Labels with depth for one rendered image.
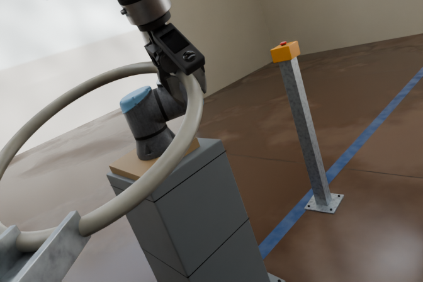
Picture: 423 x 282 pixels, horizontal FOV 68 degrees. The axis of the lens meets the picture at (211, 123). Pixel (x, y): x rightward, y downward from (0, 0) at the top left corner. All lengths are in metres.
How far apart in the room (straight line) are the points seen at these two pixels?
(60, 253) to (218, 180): 0.98
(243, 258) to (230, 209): 0.26
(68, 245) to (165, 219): 0.79
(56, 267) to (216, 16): 6.75
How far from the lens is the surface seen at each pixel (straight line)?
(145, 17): 0.62
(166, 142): 1.33
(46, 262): 0.46
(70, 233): 0.49
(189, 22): 6.53
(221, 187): 1.40
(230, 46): 7.16
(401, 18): 6.89
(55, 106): 0.88
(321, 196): 2.20
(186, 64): 0.59
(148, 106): 1.28
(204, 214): 1.36
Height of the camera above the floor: 1.31
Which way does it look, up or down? 16 degrees down
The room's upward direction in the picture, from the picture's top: 19 degrees counter-clockwise
